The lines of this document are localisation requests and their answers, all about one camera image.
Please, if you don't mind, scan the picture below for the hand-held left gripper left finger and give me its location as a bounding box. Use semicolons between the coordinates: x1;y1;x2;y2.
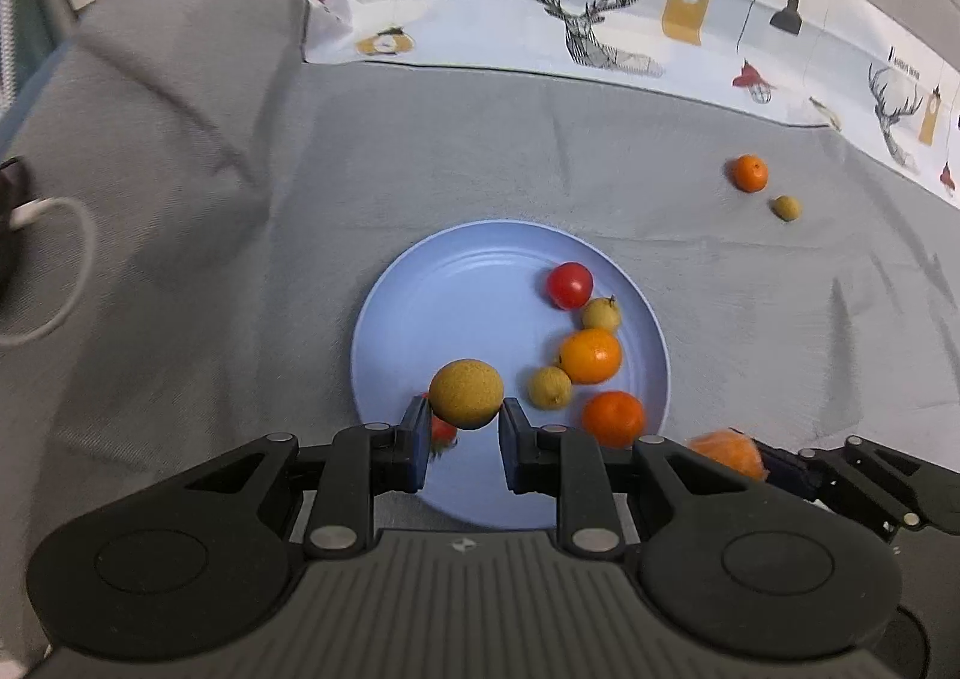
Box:
178;394;434;561

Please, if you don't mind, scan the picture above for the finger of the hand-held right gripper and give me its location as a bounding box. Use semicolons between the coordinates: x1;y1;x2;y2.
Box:
754;434;960;549

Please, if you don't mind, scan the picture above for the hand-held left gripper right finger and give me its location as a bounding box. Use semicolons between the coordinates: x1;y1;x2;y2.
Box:
499;396;755;561

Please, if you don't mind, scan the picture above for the round orange tangerine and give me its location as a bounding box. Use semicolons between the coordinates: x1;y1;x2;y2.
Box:
582;391;647;449
688;428;767;483
731;154;770;193

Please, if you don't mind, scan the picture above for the oval orange kumquat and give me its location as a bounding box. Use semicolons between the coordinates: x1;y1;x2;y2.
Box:
556;328;623;384

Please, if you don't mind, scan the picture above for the blue plastic plate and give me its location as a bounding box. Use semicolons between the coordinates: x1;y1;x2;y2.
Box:
350;219;671;528

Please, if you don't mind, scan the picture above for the red cherry tomato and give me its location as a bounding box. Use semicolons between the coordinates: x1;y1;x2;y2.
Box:
427;413;460;455
546;262;595;311

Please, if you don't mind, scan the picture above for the grey bed sheet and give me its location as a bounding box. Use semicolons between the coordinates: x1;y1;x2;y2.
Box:
0;0;960;650

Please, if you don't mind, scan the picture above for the white deer printed cloth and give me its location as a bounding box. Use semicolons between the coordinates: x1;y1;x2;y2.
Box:
187;0;960;204

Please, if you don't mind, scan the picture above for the black smartphone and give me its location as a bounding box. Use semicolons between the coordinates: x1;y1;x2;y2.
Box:
0;155;35;305

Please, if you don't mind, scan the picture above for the white charging cable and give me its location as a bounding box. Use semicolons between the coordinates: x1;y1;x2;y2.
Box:
0;197;98;348

